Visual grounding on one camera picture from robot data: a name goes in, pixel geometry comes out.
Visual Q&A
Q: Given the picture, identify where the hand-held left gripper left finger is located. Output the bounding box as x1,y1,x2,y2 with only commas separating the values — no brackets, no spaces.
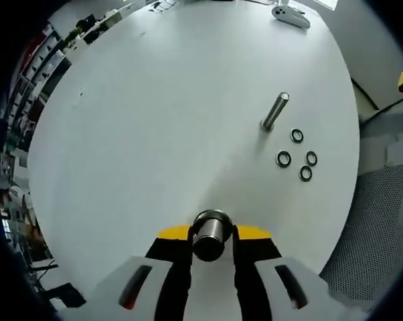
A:
87,224,193,321

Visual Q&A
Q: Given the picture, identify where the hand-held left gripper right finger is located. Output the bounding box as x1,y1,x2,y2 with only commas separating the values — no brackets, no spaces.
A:
232,224,370,321

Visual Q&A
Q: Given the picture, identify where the large threaded steel stud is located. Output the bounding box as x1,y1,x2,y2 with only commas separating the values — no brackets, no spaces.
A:
191,209,233,262

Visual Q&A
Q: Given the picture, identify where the large steel washer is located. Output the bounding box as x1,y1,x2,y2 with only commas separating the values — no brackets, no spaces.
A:
192,209,233,235

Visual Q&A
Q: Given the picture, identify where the small threaded steel stud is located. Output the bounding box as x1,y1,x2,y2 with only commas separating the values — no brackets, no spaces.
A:
260,92,291,132

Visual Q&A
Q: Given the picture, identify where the grey mesh chair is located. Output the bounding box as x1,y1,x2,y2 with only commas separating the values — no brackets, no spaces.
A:
318,110,403,302

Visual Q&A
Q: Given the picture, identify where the white handheld controller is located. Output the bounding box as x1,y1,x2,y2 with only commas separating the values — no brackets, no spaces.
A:
271,4,311,29

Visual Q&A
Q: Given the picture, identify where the white storage shelf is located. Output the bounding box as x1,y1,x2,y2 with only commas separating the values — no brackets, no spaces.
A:
5,23,72,158

